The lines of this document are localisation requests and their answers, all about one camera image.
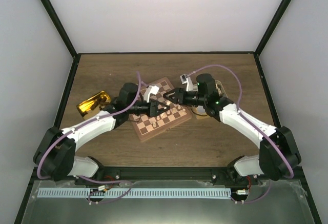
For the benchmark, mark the black mounting rail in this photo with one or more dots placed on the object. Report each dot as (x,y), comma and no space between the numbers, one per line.
(216,175)

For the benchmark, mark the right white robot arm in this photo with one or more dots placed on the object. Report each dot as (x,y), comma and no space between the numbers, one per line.
(278,153)

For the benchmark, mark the light blue slotted strip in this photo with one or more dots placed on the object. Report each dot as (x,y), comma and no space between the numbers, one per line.
(207,193)

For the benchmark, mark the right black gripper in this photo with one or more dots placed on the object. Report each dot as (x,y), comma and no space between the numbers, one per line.
(179,92)

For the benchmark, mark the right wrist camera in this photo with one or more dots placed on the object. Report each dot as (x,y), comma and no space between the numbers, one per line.
(186,80)

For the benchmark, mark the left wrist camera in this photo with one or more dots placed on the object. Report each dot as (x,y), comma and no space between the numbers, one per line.
(151,90)

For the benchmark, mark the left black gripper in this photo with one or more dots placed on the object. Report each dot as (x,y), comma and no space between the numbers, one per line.
(154,111)

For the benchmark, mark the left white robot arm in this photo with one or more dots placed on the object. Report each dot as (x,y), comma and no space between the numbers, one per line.
(55,157)

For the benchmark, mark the cream tin with light pieces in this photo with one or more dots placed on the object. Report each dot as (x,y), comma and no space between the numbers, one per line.
(199,112)

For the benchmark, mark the black enclosure frame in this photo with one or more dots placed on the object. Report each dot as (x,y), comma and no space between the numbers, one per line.
(267,35)

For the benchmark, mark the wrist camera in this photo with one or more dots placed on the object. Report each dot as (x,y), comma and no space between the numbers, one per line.
(151,90)
(186,80)

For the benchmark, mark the gold tin with dark pieces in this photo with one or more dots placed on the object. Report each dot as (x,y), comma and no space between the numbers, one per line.
(93,105)

